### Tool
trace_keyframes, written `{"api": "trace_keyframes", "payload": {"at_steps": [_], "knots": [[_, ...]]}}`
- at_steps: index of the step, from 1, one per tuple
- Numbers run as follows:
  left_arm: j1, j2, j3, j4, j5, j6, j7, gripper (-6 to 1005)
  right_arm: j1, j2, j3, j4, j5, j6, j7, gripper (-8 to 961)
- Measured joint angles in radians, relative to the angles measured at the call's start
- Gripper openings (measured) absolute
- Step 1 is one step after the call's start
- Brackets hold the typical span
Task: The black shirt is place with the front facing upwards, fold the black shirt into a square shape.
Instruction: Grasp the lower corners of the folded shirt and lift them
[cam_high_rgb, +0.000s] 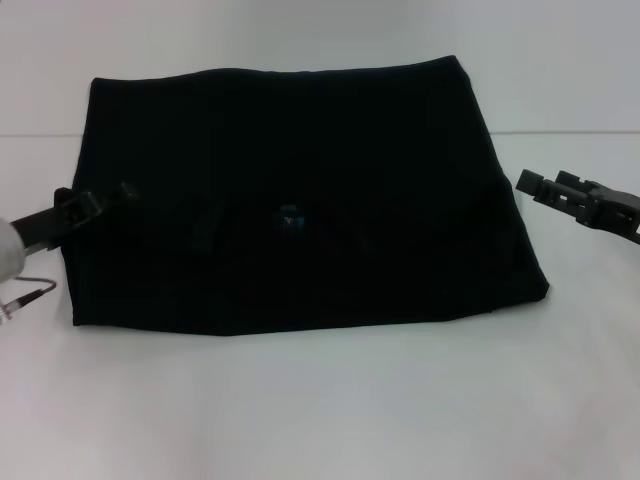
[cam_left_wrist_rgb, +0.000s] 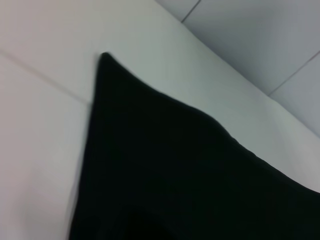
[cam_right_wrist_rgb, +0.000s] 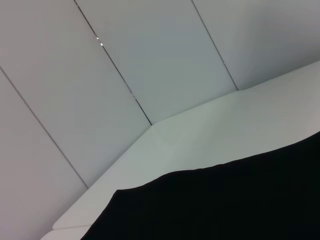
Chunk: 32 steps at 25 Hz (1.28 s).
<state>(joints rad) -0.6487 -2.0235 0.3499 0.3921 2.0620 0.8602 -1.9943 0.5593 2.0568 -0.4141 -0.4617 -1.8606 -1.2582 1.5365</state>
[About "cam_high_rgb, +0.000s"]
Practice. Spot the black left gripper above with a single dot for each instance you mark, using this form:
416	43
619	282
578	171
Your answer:
55	220

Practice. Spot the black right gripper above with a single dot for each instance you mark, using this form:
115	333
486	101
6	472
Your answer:
620	212

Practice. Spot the black shirt with FREE print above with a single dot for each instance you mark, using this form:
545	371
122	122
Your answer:
310	200

